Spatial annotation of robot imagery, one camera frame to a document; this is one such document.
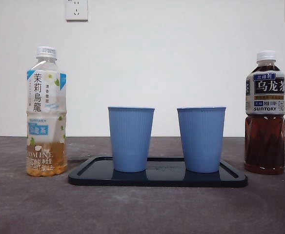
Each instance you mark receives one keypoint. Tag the dark oolong tea bottle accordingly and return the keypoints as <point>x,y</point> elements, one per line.
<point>264,141</point>

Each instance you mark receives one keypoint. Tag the blue ribbed plastic cup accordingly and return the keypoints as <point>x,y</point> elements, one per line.
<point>201,139</point>
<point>130,139</point>

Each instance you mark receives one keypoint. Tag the white wall socket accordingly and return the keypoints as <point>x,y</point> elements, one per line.
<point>77,11</point>

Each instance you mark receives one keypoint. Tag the dark blue rectangular tray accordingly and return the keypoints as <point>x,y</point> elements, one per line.
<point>157,181</point>

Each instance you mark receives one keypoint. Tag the pale jasmine oolong tea bottle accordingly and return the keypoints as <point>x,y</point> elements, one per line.
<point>46,97</point>

